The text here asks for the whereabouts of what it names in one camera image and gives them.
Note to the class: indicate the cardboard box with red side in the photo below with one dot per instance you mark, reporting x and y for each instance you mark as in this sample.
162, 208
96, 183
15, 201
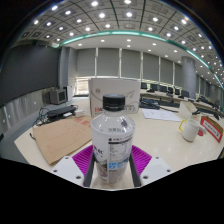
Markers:
211, 128

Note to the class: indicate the long curved conference desk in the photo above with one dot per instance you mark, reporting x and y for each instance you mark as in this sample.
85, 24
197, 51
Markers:
166, 96

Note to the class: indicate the white printed carton box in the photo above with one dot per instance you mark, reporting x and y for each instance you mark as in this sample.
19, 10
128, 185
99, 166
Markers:
100, 96

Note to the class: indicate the flat round red coaster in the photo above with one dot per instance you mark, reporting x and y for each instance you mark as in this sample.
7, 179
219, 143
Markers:
201, 132

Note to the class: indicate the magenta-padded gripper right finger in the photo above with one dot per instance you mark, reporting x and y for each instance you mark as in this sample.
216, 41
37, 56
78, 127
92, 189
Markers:
143, 161

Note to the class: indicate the white paper sheet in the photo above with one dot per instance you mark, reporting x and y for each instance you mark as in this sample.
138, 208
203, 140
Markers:
161, 115

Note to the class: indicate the white power adapter block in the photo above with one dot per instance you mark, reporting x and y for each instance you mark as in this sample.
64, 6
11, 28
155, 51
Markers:
80, 113

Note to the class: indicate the black power strip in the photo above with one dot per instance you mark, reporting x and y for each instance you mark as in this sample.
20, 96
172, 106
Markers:
61, 110

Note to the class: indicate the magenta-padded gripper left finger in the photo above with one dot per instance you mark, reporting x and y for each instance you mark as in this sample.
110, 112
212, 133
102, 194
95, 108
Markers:
81, 160

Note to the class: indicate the group of black office chairs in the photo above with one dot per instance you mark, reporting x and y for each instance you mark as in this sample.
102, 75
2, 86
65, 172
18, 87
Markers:
183, 93

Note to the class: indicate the brown paper envelope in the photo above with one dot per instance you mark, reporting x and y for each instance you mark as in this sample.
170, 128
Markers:
60, 136

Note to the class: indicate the black desk device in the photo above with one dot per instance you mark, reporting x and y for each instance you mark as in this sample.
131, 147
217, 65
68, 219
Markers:
148, 104

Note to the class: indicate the group of ceiling lights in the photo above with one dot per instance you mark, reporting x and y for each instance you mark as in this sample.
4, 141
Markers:
101, 15

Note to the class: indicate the clear bottle with black cap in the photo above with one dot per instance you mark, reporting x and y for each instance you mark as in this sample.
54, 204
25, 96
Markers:
113, 140

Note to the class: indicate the old grey monitor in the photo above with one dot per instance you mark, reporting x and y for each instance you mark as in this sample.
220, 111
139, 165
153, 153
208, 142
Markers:
58, 96

